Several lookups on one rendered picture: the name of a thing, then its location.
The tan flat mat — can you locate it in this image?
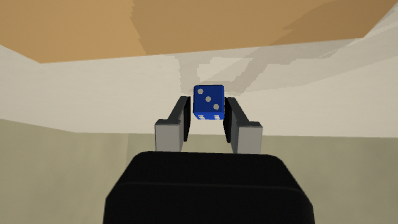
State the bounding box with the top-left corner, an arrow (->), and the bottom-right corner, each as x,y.
0,0 -> 398,64

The blue die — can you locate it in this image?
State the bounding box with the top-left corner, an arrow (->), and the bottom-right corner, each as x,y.
193,85 -> 225,120

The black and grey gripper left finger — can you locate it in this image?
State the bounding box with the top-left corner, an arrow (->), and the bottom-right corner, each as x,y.
155,96 -> 191,152

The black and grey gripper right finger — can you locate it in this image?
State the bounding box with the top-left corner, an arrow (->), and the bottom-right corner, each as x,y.
223,97 -> 263,154

